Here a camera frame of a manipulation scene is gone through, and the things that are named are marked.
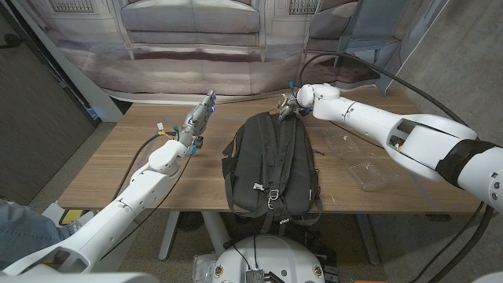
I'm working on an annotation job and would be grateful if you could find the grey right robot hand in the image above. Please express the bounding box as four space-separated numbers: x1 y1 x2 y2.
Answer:
277 93 302 123

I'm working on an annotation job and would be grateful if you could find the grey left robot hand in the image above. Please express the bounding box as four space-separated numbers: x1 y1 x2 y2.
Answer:
178 89 217 149

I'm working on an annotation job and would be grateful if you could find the black backpack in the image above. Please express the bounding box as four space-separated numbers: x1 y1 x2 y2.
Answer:
221 111 324 236

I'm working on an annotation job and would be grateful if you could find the clear plastic clamshell container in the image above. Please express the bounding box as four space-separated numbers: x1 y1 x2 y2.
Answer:
324 129 390 193

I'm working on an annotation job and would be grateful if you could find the printed living room backdrop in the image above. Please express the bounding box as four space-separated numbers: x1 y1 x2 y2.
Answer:
23 0 449 104

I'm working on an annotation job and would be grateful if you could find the white table leg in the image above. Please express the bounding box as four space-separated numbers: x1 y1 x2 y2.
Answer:
158 211 181 262
200 211 233 256

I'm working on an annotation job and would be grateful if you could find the white leaning board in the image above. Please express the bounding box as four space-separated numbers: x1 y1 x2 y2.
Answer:
9 0 123 123

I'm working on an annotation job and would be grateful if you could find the clear plastic package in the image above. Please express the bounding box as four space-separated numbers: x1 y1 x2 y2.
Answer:
192 253 217 283

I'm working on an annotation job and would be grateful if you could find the grey table leg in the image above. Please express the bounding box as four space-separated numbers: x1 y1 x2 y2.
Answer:
355 213 381 266

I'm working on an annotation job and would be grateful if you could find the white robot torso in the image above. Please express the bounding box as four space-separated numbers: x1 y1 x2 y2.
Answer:
211 234 326 283

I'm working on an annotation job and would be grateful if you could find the yellow floor item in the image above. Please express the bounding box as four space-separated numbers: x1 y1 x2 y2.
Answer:
58 209 84 227

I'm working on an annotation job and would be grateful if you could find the person in blue jeans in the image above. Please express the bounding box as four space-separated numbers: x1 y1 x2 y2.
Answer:
0 198 75 270

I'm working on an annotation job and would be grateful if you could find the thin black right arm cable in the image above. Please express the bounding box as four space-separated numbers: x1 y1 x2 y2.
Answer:
328 119 388 150

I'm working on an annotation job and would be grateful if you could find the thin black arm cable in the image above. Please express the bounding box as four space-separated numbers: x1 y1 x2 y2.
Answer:
328 119 388 150
97 155 193 260

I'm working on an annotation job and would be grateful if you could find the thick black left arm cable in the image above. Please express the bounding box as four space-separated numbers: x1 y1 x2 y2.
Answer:
112 131 176 201

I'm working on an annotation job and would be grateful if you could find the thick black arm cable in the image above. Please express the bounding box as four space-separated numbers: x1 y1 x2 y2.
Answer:
297 51 503 283
112 131 176 201

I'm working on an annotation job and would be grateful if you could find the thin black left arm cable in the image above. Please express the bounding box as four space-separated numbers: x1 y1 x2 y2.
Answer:
97 155 193 260

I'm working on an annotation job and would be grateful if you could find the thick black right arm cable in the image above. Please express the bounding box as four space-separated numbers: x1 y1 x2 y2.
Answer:
297 51 503 283

